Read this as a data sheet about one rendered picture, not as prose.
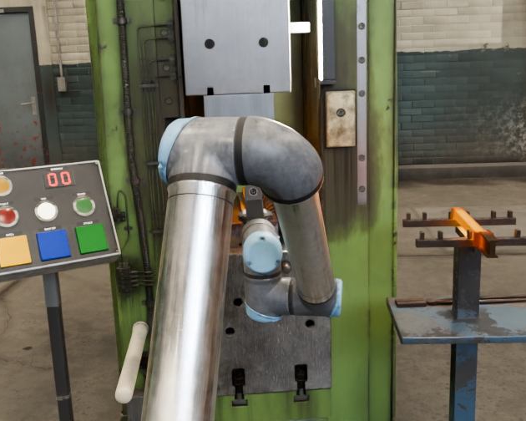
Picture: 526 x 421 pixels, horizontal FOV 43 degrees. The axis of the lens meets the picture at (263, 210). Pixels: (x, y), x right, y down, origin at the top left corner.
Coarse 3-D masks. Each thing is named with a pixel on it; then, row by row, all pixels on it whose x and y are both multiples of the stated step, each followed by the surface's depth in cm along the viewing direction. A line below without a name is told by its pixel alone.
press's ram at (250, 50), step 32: (192, 0) 182; (224, 0) 182; (256, 0) 183; (288, 0) 184; (192, 32) 183; (224, 32) 184; (256, 32) 185; (288, 32) 185; (192, 64) 185; (224, 64) 186; (256, 64) 187; (288, 64) 187
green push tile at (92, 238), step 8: (96, 224) 179; (80, 232) 177; (88, 232) 177; (96, 232) 178; (104, 232) 179; (80, 240) 176; (88, 240) 177; (96, 240) 178; (104, 240) 179; (80, 248) 175; (88, 248) 176; (96, 248) 177; (104, 248) 178
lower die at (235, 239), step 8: (240, 192) 236; (240, 200) 222; (240, 208) 211; (264, 208) 214; (232, 216) 205; (272, 216) 202; (232, 224) 196; (240, 224) 196; (272, 224) 197; (232, 232) 197; (240, 232) 197; (232, 240) 197; (240, 240) 198
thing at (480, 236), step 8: (456, 208) 193; (456, 216) 188; (464, 216) 183; (464, 224) 178; (472, 224) 175; (480, 232) 162; (488, 232) 162; (480, 240) 164; (488, 240) 156; (496, 240) 156; (480, 248) 163; (488, 248) 157; (488, 256) 156; (496, 256) 156
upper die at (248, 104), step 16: (208, 96) 188; (224, 96) 188; (240, 96) 188; (256, 96) 189; (272, 96) 189; (208, 112) 189; (224, 112) 189; (240, 112) 189; (256, 112) 190; (272, 112) 190
